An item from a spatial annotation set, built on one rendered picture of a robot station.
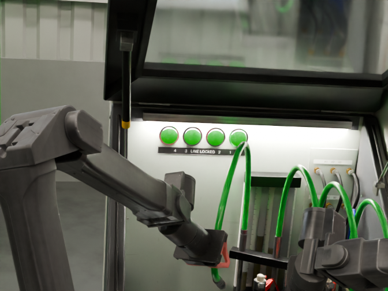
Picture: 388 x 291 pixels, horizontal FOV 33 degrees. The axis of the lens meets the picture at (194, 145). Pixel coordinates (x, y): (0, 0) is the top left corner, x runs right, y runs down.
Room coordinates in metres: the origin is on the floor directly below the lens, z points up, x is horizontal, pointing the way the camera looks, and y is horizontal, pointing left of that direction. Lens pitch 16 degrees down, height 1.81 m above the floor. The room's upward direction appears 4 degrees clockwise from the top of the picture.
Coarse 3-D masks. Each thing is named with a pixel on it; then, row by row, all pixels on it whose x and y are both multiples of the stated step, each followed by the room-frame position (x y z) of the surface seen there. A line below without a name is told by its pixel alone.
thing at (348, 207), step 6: (330, 186) 1.43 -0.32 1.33; (336, 186) 1.39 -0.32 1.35; (324, 192) 1.46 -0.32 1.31; (342, 192) 1.36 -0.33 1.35; (324, 198) 1.47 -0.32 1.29; (342, 198) 1.35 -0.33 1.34; (348, 198) 1.34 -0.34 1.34; (348, 204) 1.32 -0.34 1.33; (348, 210) 1.31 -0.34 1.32; (348, 216) 1.30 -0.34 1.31; (354, 222) 1.29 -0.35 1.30; (354, 228) 1.28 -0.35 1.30; (354, 234) 1.27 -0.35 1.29
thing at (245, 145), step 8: (240, 144) 1.39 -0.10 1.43; (248, 144) 1.45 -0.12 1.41; (240, 152) 1.35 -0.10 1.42; (248, 152) 1.48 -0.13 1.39; (232, 160) 1.32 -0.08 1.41; (248, 160) 1.50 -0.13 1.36; (232, 168) 1.29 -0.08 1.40; (248, 168) 1.52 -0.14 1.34; (232, 176) 1.28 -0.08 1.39; (248, 176) 1.53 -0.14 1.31; (224, 184) 1.26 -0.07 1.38; (248, 184) 1.54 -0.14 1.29; (224, 192) 1.24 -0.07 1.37; (248, 192) 1.54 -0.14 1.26; (224, 200) 1.23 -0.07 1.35; (248, 200) 1.55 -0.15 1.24; (224, 208) 1.22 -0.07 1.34; (248, 208) 1.55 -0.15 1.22; (216, 224) 1.21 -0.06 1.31; (240, 232) 1.56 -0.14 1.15; (216, 272) 1.20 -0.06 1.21; (216, 280) 1.22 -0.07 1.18
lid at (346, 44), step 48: (144, 0) 1.21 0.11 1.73; (192, 0) 1.17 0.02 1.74; (240, 0) 1.18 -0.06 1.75; (288, 0) 1.18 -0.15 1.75; (336, 0) 1.18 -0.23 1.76; (384, 0) 1.18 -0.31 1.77; (144, 48) 1.32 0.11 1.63; (192, 48) 1.36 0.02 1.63; (240, 48) 1.37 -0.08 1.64; (288, 48) 1.37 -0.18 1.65; (336, 48) 1.37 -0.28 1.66; (384, 48) 1.37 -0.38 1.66; (144, 96) 1.58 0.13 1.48; (192, 96) 1.59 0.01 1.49; (240, 96) 1.59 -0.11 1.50; (288, 96) 1.59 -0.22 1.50; (336, 96) 1.60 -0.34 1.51
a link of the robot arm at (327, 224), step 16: (320, 208) 1.00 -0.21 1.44; (304, 224) 0.99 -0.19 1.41; (320, 224) 0.98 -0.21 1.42; (336, 224) 0.98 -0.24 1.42; (304, 240) 0.98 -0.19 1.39; (320, 240) 0.96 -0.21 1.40; (336, 240) 0.96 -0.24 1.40; (320, 256) 0.91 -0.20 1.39; (336, 256) 0.89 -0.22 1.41; (320, 272) 0.91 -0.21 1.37
